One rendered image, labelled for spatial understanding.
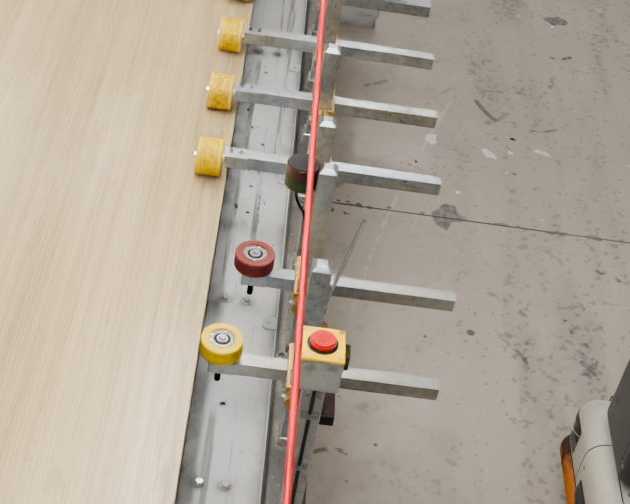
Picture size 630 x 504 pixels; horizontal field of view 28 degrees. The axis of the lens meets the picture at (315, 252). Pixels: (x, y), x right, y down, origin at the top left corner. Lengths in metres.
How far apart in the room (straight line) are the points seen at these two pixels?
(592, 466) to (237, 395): 0.99
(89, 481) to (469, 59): 3.26
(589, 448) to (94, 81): 1.50
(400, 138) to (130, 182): 1.98
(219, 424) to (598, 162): 2.43
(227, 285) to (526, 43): 2.65
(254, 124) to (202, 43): 0.33
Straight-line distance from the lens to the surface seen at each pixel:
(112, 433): 2.16
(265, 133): 3.32
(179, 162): 2.72
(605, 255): 4.23
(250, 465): 2.49
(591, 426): 3.26
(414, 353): 3.67
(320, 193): 2.32
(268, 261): 2.48
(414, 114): 2.88
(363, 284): 2.54
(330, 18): 2.98
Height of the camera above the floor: 2.54
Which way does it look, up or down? 40 degrees down
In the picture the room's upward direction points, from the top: 11 degrees clockwise
